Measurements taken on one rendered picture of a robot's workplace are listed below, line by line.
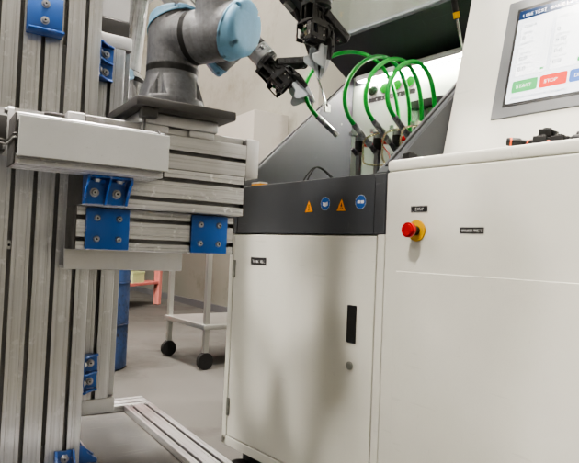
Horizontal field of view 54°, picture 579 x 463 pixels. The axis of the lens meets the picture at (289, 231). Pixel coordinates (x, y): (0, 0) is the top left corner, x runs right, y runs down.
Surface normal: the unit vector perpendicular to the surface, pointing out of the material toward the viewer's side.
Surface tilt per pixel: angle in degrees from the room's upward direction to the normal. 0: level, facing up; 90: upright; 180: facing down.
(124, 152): 90
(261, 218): 90
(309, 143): 90
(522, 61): 76
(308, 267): 90
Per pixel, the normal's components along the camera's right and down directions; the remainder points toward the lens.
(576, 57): -0.73, -0.29
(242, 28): 0.86, 0.15
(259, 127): 0.54, 0.00
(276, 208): -0.77, -0.05
